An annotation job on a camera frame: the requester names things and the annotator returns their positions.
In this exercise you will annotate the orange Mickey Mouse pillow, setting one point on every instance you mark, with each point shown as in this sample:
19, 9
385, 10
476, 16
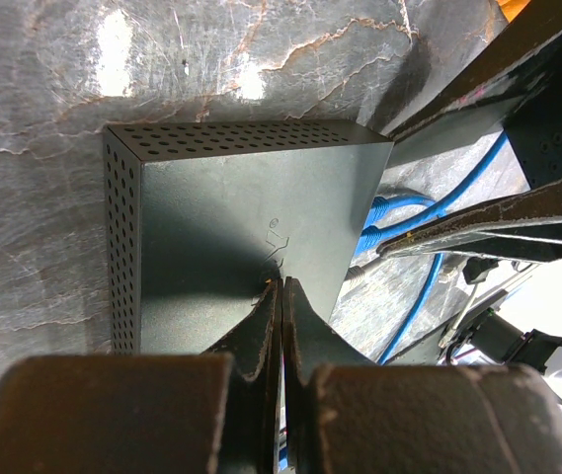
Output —
511, 8

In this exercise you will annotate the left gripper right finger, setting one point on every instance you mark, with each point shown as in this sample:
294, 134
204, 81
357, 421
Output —
347, 414

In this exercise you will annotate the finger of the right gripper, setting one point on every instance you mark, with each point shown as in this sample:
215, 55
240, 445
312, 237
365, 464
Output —
526, 227
493, 83

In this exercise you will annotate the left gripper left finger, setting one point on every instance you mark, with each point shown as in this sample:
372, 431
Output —
216, 412

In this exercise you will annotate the dark grey network switch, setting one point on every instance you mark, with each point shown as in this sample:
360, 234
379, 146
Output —
201, 216

